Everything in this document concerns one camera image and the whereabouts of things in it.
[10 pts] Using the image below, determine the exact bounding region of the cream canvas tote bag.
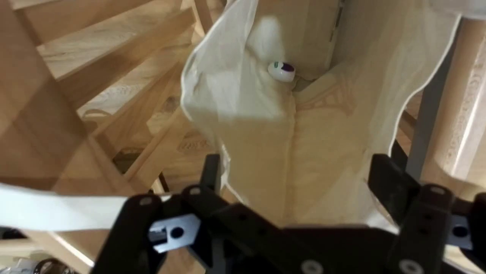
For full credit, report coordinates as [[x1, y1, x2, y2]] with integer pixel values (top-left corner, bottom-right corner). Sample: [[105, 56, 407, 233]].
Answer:
[[0, 0, 486, 234]]

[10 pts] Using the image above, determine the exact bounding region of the wooden chair holding bag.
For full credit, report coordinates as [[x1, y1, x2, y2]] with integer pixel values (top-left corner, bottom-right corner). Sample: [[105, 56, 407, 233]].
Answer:
[[0, 0, 486, 274]]

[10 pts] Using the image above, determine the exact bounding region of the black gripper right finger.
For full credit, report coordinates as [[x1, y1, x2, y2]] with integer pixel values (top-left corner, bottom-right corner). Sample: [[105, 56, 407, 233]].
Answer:
[[367, 152, 486, 274]]

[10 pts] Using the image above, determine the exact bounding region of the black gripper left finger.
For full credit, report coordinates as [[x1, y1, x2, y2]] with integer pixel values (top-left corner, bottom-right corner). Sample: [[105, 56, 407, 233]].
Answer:
[[89, 152, 244, 274]]

